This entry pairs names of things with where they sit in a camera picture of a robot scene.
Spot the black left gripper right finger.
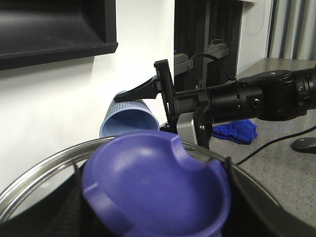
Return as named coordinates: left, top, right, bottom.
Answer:
left=222, top=158, right=316, bottom=237

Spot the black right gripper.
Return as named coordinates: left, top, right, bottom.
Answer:
left=114, top=59, right=213, bottom=149

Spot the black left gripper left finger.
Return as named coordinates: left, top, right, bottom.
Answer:
left=0, top=168, right=104, bottom=237

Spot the light blue ribbed cup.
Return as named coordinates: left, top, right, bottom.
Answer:
left=99, top=100, right=159, bottom=138

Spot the glass lid with blue knob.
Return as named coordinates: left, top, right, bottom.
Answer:
left=0, top=130, right=287, bottom=237

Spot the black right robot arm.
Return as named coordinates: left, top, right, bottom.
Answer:
left=114, top=60, right=316, bottom=148

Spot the dark shelf unit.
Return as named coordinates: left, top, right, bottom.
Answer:
left=174, top=0, right=244, bottom=91

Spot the blue cloth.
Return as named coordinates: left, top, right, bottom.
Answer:
left=213, top=119, right=258, bottom=145

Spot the black computer mouse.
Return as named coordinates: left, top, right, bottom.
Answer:
left=291, top=137, right=316, bottom=154

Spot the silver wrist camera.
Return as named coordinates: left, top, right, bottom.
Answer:
left=176, top=112, right=198, bottom=145

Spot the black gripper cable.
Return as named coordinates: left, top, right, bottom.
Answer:
left=188, top=53, right=240, bottom=82

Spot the black cable on counter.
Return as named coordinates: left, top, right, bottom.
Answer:
left=236, top=124, right=316, bottom=165

